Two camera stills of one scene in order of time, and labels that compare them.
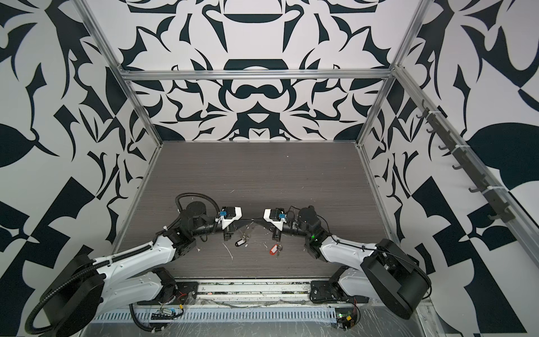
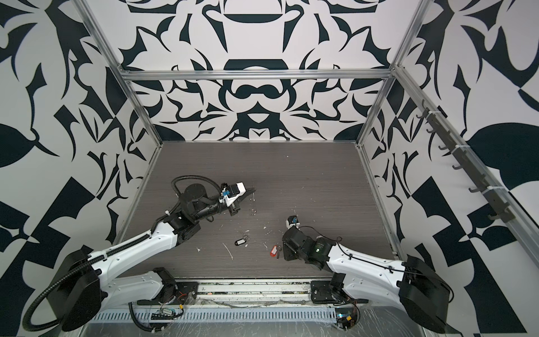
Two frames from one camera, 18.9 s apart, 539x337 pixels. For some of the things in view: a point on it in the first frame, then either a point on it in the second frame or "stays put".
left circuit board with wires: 165,314 stays put
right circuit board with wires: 347,317 stays put
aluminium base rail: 255,295 stays put
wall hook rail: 454,148 stays put
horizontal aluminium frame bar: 257,74 stays put
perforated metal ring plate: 254,234 → 253,210
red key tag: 274,249 stays put
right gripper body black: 276,235 → 288,255
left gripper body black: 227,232 → 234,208
